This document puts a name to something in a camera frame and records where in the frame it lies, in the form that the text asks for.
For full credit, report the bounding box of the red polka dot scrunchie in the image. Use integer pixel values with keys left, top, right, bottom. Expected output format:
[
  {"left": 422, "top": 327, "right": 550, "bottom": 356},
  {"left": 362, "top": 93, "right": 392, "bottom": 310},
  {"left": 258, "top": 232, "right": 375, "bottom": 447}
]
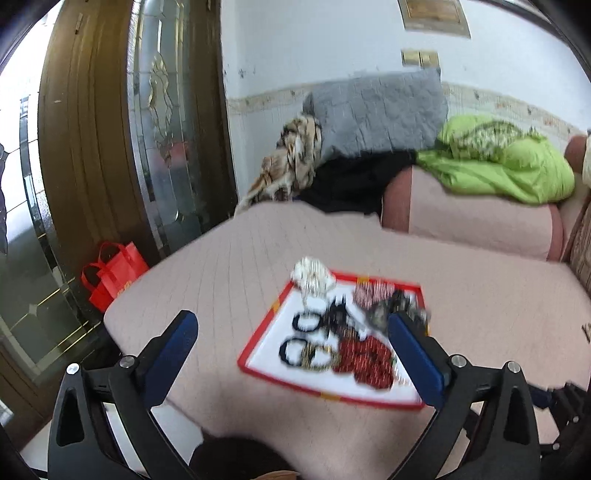
[{"left": 332, "top": 336, "right": 394, "bottom": 390}]

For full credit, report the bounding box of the grey organza scrunchie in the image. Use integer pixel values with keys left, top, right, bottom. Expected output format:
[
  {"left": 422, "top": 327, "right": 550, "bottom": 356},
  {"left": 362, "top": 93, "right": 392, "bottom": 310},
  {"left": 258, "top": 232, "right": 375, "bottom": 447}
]
[{"left": 366, "top": 290, "right": 431, "bottom": 335}]

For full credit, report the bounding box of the red plaid scrunchie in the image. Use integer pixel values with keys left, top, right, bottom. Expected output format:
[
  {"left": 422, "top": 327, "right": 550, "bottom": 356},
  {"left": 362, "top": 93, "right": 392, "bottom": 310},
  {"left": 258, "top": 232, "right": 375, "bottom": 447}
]
[{"left": 353, "top": 281, "right": 397, "bottom": 311}]

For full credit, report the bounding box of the dark claw hair clip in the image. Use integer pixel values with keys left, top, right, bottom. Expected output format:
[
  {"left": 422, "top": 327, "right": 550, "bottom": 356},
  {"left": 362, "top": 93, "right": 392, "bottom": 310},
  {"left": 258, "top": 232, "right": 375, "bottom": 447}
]
[{"left": 322, "top": 298, "right": 360, "bottom": 340}]

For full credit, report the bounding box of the leopard print hair tie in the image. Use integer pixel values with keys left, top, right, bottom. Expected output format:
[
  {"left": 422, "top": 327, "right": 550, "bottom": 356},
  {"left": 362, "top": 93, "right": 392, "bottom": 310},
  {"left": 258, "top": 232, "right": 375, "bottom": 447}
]
[{"left": 299, "top": 343, "right": 341, "bottom": 372}]

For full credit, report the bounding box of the black round hair tie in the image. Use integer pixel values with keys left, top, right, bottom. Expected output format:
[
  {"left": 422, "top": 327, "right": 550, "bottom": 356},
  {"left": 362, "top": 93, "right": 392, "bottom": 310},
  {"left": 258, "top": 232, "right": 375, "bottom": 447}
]
[{"left": 291, "top": 310, "right": 327, "bottom": 334}]

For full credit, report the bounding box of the black ribbed hair tie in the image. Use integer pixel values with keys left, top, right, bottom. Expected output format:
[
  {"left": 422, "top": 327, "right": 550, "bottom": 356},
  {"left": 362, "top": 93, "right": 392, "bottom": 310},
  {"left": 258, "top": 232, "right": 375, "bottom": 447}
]
[{"left": 277, "top": 336, "right": 316, "bottom": 370}]

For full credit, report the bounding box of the white cherry print scrunchie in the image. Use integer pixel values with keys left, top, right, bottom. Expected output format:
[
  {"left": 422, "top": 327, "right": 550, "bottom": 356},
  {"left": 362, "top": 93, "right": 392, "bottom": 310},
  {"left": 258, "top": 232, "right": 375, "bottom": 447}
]
[{"left": 290, "top": 257, "right": 337, "bottom": 297}]

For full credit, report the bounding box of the red white tray box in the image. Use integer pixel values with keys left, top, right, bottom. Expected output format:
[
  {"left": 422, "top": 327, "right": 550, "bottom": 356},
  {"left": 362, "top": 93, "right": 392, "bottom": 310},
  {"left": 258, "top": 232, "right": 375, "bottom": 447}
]
[{"left": 238, "top": 271, "right": 425, "bottom": 410}]

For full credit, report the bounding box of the red gift bag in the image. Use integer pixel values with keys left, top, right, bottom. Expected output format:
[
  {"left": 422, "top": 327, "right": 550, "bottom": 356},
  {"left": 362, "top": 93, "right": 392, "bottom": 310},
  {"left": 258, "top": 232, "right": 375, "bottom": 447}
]
[{"left": 80, "top": 241, "right": 148, "bottom": 313}]

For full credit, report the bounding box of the striped floral cushion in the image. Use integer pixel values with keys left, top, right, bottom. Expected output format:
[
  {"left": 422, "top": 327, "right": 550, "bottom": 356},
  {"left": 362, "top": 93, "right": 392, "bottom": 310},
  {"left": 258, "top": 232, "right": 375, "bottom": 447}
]
[{"left": 567, "top": 194, "right": 591, "bottom": 294}]

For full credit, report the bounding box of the pink quilted bolster pillow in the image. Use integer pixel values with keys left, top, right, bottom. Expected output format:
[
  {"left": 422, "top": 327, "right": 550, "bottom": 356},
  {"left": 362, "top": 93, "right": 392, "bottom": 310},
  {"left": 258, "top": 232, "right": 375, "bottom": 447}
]
[{"left": 381, "top": 166, "right": 564, "bottom": 261}]

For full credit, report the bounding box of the green blanket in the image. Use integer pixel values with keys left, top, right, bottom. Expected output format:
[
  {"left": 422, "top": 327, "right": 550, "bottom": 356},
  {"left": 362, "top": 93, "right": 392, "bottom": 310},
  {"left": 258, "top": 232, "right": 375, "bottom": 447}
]
[{"left": 417, "top": 114, "right": 575, "bottom": 206}]

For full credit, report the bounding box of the black clothing pile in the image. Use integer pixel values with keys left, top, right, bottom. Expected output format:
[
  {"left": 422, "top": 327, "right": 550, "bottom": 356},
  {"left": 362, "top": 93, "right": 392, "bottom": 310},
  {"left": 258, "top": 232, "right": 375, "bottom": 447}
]
[{"left": 295, "top": 150, "right": 417, "bottom": 215}]

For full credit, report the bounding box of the brown patterned scarf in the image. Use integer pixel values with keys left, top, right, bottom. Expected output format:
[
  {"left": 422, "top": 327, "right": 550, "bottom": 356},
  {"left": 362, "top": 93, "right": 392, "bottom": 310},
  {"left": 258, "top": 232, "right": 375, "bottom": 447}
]
[{"left": 235, "top": 113, "right": 322, "bottom": 215}]

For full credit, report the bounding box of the grey quilted blanket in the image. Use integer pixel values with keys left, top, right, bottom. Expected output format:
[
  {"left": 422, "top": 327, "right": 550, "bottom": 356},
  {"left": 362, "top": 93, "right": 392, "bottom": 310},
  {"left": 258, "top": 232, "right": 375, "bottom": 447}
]
[{"left": 303, "top": 68, "right": 449, "bottom": 161}]

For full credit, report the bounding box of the wooden glass door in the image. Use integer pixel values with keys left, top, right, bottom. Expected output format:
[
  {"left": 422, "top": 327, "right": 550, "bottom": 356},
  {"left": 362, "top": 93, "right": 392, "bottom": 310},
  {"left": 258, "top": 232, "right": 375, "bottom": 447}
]
[{"left": 1, "top": 1, "right": 236, "bottom": 448}]

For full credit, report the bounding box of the gold wall switch plate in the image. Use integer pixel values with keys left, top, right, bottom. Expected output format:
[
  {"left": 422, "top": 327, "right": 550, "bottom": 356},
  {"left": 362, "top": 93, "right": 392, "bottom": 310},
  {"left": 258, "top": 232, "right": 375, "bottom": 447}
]
[{"left": 401, "top": 49, "right": 440, "bottom": 69}]

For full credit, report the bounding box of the framed wall picture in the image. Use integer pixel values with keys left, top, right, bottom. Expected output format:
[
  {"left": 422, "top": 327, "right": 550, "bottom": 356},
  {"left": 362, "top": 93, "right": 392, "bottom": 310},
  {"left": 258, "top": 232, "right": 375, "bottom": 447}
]
[{"left": 398, "top": 0, "right": 471, "bottom": 38}]

